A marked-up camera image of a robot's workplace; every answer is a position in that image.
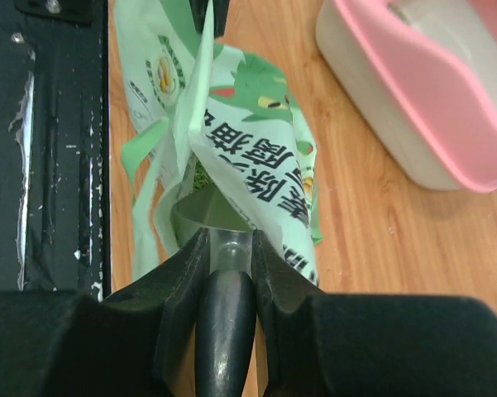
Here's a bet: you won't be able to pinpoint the pink litter box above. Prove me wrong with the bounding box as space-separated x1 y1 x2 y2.
315 1 497 193

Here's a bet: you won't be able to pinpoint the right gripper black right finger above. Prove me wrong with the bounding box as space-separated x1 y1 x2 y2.
251 231 497 396

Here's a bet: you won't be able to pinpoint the green cat litter bag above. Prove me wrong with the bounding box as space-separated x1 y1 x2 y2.
114 1 322 284

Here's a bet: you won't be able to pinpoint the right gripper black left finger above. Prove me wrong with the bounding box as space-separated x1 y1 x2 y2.
0 230 210 396

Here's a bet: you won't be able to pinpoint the green cat litter pellets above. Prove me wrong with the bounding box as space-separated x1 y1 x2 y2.
193 160 213 191

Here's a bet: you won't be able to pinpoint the grey metal scoop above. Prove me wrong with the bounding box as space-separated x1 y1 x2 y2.
171 184 256 396

